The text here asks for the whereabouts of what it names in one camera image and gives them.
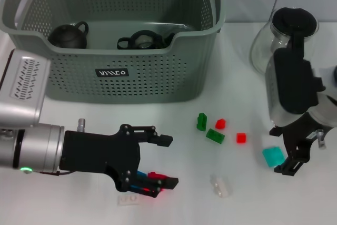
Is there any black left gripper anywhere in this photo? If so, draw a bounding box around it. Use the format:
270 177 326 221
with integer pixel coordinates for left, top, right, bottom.
59 123 180 199

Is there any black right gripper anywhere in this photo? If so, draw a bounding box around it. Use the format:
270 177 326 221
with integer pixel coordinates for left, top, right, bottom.
269 113 334 177

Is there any glass teacup black collar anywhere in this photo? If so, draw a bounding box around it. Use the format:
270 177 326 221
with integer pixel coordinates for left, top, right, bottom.
116 30 162 51
157 23 195 49

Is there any grey perforated storage basket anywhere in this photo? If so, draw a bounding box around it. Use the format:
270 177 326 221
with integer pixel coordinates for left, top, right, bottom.
0 0 226 104

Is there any teal square plate brick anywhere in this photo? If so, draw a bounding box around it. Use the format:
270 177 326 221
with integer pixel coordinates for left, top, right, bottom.
262 145 287 168

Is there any dark red curved brick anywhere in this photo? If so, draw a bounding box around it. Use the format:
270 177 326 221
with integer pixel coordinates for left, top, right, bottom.
147 171 169 180

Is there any blue square plate brick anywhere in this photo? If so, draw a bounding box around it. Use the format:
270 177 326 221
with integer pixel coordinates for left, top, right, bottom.
130 171 147 192

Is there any bright red toy brick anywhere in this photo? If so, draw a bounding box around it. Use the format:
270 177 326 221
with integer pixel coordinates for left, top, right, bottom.
142 187 167 194

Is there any white two-stud plate brick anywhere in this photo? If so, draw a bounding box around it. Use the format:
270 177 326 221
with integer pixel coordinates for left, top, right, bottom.
117 194 140 207

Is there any tall green toy brick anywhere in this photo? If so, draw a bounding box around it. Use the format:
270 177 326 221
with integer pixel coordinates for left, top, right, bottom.
196 112 209 132

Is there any flat green toy brick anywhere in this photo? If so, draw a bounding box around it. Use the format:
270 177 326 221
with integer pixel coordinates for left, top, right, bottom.
205 128 226 144

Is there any translucent white toy brick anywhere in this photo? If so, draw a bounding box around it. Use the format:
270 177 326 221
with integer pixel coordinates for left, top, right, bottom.
210 174 234 199

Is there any glass pitcher black lid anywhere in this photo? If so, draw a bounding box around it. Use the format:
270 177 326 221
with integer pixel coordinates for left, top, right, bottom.
249 6 320 78

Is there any black clay teapot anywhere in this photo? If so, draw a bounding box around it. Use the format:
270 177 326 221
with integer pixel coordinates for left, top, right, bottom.
48 21 90 49

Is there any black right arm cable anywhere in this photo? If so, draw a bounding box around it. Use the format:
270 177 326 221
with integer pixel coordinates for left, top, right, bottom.
314 129 327 148

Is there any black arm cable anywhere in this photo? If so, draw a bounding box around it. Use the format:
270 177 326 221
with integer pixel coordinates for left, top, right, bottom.
314 129 327 148
31 169 77 177

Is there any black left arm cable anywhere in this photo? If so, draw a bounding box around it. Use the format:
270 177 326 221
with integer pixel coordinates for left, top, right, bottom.
31 169 77 177

